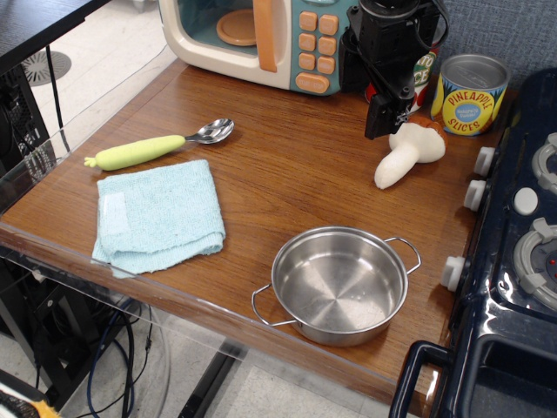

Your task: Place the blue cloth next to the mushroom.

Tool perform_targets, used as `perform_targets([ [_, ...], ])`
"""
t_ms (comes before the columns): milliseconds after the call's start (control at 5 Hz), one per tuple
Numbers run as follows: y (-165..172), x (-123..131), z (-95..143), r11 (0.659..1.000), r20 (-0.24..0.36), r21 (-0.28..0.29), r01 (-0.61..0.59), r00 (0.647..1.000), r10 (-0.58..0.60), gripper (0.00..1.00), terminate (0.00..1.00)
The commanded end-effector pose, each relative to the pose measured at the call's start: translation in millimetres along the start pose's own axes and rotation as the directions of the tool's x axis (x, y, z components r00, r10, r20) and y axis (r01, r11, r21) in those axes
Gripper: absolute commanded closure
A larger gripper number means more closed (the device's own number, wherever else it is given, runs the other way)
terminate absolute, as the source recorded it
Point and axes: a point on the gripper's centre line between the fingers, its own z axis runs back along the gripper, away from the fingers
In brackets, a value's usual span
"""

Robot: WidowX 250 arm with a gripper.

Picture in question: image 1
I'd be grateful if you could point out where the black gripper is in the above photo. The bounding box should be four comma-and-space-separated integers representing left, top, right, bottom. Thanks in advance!
339, 8, 440, 139

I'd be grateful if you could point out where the light blue cloth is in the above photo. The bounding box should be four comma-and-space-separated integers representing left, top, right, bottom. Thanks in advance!
92, 159, 225, 279

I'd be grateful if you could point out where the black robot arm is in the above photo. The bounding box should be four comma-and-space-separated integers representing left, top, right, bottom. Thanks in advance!
339, 0, 450, 139

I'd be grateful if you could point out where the plush mushroom toy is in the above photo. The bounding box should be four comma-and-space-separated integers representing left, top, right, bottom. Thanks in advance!
374, 116, 447, 190

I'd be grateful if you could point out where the tomato sauce can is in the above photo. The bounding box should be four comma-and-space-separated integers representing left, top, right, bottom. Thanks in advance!
364, 41, 440, 113

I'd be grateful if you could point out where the pineapple slices can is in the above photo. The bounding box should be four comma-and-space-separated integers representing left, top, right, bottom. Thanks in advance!
430, 54, 511, 137

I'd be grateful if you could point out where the white stove knob upper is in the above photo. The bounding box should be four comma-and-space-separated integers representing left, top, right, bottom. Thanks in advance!
473, 146, 496, 177

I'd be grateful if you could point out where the white stove knob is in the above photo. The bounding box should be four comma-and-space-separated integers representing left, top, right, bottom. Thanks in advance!
464, 180, 487, 212
440, 256, 465, 292
473, 146, 496, 177

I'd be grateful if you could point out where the white stove knob middle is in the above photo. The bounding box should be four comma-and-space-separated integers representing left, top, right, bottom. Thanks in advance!
464, 180, 487, 212

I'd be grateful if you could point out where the toy microwave oven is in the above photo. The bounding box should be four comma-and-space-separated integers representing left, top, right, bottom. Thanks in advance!
158, 1, 355, 96

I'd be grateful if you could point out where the white stove knob lower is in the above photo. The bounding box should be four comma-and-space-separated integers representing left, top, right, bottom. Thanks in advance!
440, 256, 465, 292

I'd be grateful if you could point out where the stainless steel pot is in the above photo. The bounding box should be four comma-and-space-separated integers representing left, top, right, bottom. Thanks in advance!
267, 226, 422, 347

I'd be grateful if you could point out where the dark blue toy stove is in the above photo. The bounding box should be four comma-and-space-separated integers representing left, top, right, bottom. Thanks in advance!
390, 69, 556, 417

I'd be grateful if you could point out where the clear acrylic table guard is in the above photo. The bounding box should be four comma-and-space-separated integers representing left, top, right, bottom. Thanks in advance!
1, 61, 252, 345

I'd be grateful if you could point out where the black desk at left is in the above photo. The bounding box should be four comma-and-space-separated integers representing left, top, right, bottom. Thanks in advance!
1, 0, 108, 74

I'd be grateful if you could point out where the spoon with green carrot handle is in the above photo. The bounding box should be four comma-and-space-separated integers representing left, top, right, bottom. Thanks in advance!
84, 118, 235, 171

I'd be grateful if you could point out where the blue cable under table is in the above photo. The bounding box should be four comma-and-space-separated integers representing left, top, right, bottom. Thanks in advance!
85, 311, 136, 418

